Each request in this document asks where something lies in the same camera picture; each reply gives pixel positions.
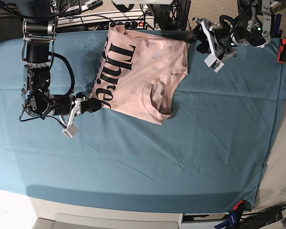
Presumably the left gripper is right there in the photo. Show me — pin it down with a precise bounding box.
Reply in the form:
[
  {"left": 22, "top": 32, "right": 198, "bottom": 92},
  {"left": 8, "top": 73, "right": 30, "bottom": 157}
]
[{"left": 184, "top": 17, "right": 237, "bottom": 61}]

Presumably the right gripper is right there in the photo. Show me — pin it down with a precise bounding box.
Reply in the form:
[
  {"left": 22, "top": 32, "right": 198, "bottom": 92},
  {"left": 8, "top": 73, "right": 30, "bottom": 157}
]
[{"left": 47, "top": 93, "right": 102, "bottom": 130}]

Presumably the pink T-shirt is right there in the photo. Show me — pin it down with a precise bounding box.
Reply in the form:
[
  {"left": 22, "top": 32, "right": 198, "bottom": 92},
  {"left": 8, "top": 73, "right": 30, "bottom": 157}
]
[{"left": 90, "top": 25, "right": 189, "bottom": 125}]

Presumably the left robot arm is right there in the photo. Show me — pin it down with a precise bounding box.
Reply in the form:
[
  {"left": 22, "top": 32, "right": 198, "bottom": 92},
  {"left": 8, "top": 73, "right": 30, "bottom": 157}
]
[{"left": 185, "top": 0, "right": 272, "bottom": 61}]

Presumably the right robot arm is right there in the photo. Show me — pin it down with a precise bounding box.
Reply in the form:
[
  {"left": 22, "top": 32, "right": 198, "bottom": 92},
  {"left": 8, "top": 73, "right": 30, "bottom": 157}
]
[{"left": 14, "top": 0, "right": 102, "bottom": 136}]

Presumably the black power strip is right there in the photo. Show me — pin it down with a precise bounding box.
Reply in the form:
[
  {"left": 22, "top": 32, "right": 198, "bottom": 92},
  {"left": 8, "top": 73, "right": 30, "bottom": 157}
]
[{"left": 108, "top": 20, "right": 147, "bottom": 30}]

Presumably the blue spring clamp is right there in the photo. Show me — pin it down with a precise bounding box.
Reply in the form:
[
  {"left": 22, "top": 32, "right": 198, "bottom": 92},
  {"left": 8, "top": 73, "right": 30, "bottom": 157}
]
[{"left": 270, "top": 13, "right": 283, "bottom": 38}]

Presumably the orange black clamp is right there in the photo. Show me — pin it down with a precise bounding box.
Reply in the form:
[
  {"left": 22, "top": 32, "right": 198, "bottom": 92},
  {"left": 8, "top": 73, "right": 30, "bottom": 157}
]
[{"left": 277, "top": 38, "right": 286, "bottom": 63}]

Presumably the teal table cloth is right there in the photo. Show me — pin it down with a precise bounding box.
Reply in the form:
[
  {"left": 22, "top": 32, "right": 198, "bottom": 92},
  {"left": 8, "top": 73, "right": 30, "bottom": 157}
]
[{"left": 0, "top": 39, "right": 286, "bottom": 213}]

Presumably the orange blue bottom clamp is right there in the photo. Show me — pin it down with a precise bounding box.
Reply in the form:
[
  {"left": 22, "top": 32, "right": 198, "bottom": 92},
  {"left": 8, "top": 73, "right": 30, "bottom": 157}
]
[{"left": 214, "top": 200, "right": 246, "bottom": 229}]

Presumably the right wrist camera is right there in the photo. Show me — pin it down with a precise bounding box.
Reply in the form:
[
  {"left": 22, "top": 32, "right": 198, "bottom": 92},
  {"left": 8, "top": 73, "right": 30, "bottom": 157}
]
[{"left": 61, "top": 125, "right": 78, "bottom": 138}]

